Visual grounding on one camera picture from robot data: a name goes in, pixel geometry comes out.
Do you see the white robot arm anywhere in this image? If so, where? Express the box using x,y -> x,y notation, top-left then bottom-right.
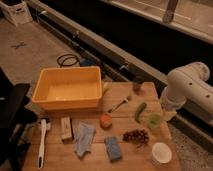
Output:
160,62 -> 213,121

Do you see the green plastic cup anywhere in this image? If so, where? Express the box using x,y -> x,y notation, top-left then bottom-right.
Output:
147,114 -> 162,129

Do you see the small brown jar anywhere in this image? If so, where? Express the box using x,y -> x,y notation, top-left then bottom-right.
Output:
133,80 -> 142,93

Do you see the blue object on floor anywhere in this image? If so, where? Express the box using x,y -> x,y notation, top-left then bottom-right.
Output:
80,59 -> 95,67

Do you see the orange peach toy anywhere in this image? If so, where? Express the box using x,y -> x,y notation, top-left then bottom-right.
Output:
100,114 -> 112,129

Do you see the green cucumber toy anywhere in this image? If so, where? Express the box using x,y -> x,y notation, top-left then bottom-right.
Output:
135,102 -> 147,123

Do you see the yellow plastic bin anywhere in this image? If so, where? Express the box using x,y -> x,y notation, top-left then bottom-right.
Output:
32,66 -> 102,110

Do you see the blue grey cloth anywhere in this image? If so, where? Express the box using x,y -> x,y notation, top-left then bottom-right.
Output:
74,122 -> 96,158

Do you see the purple grape bunch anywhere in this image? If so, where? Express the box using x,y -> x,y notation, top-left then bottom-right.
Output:
123,129 -> 149,144

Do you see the small cardboard box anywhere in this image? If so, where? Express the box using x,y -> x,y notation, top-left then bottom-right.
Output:
61,117 -> 72,141

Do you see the blue sponge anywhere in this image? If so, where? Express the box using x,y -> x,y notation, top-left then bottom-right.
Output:
104,136 -> 122,161

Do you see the white dish brush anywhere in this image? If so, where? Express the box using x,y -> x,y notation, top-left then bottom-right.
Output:
38,119 -> 47,169

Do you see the white bowl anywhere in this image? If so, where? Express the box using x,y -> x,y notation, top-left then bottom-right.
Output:
151,142 -> 172,165

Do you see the black chair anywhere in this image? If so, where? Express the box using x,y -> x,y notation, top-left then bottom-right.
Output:
0,67 -> 38,171

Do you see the white storage box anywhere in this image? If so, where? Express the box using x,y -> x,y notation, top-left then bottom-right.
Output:
0,0 -> 32,27

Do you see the black coiled cable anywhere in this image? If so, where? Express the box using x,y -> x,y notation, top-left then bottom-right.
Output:
56,53 -> 81,68

